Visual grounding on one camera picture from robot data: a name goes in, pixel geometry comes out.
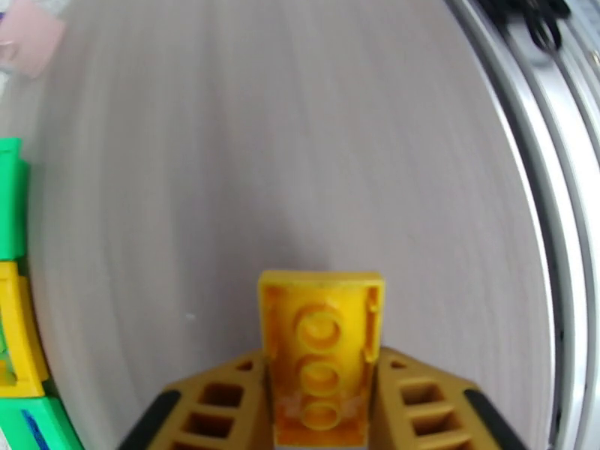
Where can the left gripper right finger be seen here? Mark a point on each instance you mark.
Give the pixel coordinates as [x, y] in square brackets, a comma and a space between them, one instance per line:
[431, 416]

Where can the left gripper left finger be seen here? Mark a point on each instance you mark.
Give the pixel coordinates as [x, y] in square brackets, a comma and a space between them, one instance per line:
[211, 416]

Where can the yellow lego brick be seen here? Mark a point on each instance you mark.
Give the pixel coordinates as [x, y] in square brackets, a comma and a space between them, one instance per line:
[323, 322]

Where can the green plastic bin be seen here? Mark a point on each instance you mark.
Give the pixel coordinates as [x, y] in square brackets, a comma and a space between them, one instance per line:
[51, 425]
[11, 200]

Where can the yellow plastic bin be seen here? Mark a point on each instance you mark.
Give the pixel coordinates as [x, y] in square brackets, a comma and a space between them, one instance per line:
[21, 331]

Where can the pink metal cup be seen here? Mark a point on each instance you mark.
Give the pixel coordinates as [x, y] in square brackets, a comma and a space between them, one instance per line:
[33, 31]

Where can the aluminium table rail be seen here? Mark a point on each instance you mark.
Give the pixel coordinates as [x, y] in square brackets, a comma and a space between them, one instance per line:
[539, 181]

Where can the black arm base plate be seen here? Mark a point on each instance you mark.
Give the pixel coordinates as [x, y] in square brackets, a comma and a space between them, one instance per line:
[515, 8]

